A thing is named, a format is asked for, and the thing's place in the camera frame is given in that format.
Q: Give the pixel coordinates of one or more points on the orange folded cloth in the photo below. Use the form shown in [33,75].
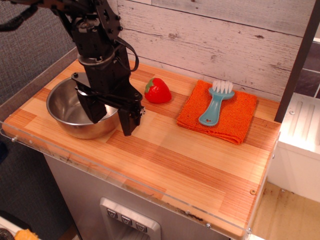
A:
[225,117]

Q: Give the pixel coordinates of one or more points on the clear acrylic table guard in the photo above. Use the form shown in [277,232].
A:
[209,180]

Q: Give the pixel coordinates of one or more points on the silver dispenser panel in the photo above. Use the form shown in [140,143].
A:
[122,223]

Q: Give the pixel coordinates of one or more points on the stainless steel bowl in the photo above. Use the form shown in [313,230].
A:
[64,106]

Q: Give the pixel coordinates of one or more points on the yellow object bottom left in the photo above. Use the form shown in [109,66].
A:
[25,234]

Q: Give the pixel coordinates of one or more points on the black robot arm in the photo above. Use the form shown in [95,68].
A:
[95,28]

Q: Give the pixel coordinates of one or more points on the dark grey right post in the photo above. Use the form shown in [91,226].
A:
[299,62]

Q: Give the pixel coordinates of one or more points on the teal scrub brush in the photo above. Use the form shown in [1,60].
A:
[220,91]

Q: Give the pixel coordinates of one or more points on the red toy strawberry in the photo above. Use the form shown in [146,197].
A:
[156,91]

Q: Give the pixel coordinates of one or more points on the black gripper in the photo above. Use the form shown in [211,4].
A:
[106,81]

